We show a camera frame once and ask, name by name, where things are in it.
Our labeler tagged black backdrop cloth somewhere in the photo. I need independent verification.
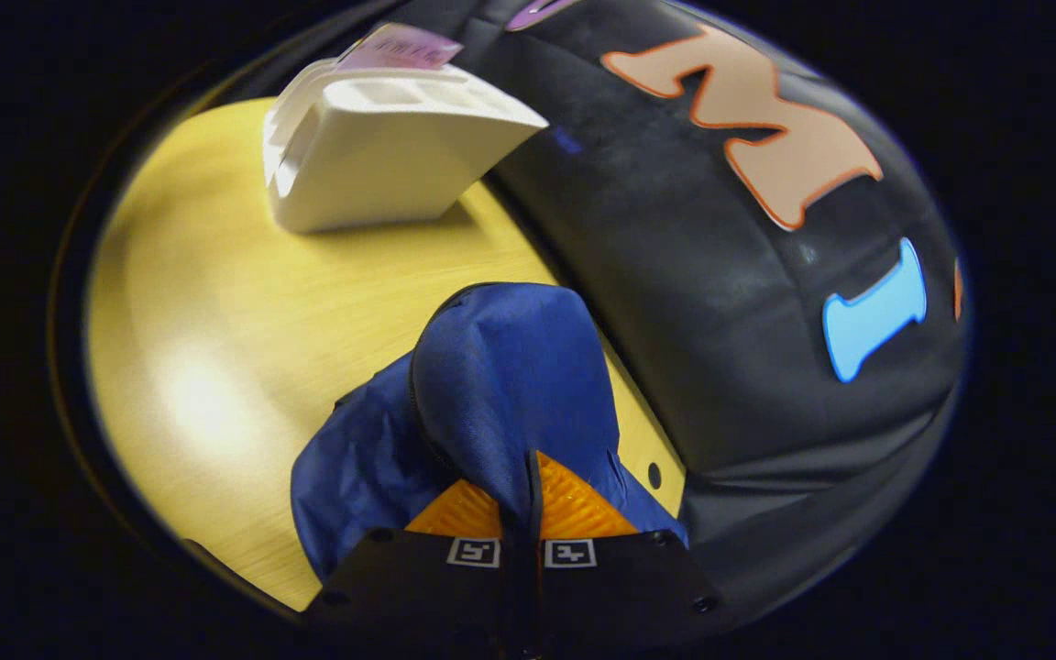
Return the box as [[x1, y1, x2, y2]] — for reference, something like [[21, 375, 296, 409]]
[[381, 0, 969, 624]]

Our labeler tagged pink book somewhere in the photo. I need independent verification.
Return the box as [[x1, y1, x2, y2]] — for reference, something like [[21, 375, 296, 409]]
[[335, 23, 465, 72]]

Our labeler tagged blue schoolbag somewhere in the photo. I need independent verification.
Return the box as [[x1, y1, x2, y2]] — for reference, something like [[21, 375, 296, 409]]
[[290, 282, 689, 583]]

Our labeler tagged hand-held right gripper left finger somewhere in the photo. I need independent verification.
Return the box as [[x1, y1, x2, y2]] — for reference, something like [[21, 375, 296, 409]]
[[303, 477, 529, 660]]

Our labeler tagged white bookshelf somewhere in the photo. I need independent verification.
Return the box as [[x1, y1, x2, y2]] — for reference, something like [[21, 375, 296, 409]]
[[262, 60, 549, 233]]

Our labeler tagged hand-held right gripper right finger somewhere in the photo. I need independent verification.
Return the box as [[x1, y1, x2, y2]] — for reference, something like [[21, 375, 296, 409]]
[[528, 449, 731, 657]]

